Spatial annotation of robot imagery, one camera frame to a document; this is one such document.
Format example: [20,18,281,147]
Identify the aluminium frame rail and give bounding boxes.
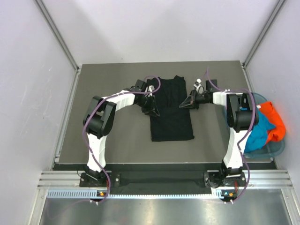
[38,170,293,189]

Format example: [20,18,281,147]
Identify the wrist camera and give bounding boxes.
[193,79,218,94]
[133,80,155,95]

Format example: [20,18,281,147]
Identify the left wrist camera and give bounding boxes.
[133,80,155,95]

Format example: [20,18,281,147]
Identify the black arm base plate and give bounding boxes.
[80,163,246,195]

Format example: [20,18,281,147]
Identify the black t shirt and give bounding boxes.
[147,75,195,142]

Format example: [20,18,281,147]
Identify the teal laundry basket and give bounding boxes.
[224,92,286,160]

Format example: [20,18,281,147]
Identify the slotted grey cable duct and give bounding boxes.
[46,188,237,199]

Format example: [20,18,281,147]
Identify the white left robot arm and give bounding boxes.
[83,85,160,186]

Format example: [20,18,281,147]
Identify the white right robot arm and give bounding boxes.
[179,90,259,186]

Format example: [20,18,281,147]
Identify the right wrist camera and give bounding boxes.
[193,79,218,94]

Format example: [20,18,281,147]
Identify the blue t shirt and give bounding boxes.
[244,107,276,153]

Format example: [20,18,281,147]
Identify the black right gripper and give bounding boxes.
[180,89,208,110]

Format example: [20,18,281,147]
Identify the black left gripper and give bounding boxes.
[136,94,159,117]

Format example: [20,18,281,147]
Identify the orange t shirt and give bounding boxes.
[259,101,286,143]

